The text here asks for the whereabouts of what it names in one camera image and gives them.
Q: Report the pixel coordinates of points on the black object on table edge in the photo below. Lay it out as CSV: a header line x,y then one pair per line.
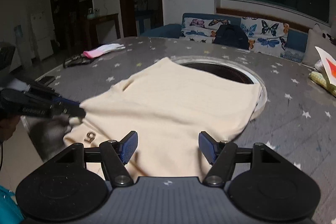
x,y
76,60

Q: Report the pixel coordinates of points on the dark wooden side table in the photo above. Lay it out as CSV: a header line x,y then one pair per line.
x,y
103,29

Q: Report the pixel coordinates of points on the butterfly cushion at sofa end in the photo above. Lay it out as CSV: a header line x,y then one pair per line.
x,y
201,30

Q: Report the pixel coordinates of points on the dark blue backpack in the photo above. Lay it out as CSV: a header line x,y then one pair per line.
x,y
232,36

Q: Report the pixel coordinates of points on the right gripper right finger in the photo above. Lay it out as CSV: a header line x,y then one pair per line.
x,y
221,157

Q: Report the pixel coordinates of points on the white poster with red print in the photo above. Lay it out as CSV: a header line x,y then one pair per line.
x,y
326,64

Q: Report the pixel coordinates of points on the teal garment of operator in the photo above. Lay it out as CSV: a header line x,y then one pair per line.
x,y
9,210

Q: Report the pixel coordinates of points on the cream sweater with number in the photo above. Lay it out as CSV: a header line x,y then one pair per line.
x,y
168,105

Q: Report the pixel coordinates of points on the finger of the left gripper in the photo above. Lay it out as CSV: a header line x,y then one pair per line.
x,y
65,101
69,110

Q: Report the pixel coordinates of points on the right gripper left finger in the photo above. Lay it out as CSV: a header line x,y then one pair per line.
x,y
115,155

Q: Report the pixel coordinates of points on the pink and white gloves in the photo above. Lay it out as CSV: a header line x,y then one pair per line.
x,y
106,48

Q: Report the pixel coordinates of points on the butterfly cushion near window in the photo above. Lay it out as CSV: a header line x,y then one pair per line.
x,y
265,36

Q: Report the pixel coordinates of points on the blue sofa bench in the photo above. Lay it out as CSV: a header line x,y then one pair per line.
x,y
295,46

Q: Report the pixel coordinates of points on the round black induction cooktop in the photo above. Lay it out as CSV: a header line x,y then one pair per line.
x,y
221,71

